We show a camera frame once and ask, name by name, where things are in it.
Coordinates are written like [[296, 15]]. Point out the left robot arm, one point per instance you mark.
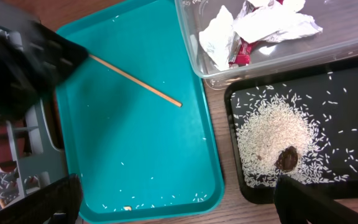
[[30, 74]]

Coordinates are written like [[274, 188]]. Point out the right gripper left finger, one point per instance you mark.
[[58, 202]]

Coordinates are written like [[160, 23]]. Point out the brown food scrap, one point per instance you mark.
[[287, 159]]

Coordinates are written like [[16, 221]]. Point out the teal serving tray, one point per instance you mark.
[[138, 156]]

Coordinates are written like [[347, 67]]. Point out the pile of white rice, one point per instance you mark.
[[272, 133]]

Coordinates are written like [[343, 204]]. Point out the black tray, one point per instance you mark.
[[346, 87]]

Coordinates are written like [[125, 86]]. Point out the clear plastic bin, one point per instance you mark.
[[337, 41]]

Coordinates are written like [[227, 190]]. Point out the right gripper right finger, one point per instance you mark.
[[298, 203]]

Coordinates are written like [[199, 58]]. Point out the white napkin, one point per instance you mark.
[[269, 21]]

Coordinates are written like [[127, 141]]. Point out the grey dish rack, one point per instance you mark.
[[28, 157]]

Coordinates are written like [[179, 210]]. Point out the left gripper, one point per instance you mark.
[[30, 73]]

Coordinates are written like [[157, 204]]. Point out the red foil wrapper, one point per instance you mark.
[[242, 53]]

